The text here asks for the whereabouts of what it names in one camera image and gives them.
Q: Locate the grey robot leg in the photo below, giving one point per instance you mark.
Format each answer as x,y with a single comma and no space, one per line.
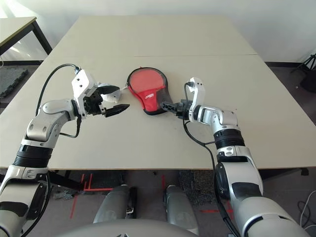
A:
180,208
111,205

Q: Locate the grey robot torso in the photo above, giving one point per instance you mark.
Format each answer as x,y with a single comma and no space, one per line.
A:
123,229

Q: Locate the grey robot right leg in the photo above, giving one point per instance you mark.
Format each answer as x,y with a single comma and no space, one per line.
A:
180,208

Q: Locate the black robot foot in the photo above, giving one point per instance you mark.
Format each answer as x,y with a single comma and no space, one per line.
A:
131,200

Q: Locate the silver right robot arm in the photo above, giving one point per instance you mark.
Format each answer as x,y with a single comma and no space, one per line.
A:
237,172

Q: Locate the beige side table black frame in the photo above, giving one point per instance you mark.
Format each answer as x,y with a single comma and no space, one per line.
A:
12,27

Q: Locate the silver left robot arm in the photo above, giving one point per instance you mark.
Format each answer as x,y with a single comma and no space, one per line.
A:
44,128

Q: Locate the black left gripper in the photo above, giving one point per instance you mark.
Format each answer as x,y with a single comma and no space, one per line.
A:
93,105

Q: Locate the red black paddle case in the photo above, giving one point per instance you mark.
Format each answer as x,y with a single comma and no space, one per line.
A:
150,101

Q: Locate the short red tape strip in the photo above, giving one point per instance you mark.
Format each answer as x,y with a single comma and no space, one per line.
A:
163,182

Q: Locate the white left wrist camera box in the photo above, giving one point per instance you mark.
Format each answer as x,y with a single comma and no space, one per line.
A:
81,86

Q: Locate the grey robot left leg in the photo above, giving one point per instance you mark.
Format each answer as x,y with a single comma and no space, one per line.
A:
111,205

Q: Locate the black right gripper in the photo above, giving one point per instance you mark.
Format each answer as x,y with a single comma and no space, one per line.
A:
183,109

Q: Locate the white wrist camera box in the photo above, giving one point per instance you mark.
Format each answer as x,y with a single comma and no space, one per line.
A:
198,93
81,86

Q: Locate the dark speckled carpet piece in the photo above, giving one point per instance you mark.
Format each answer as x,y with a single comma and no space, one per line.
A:
197,187

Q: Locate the black foam floor mat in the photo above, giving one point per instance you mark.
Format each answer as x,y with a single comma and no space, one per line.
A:
11,80

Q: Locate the black tripod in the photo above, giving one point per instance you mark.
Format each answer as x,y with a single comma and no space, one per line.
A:
307,63

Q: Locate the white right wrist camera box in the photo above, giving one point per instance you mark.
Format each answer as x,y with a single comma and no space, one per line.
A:
198,93

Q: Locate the red ping-pong paddle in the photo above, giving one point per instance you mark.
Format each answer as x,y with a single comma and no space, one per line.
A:
145,81

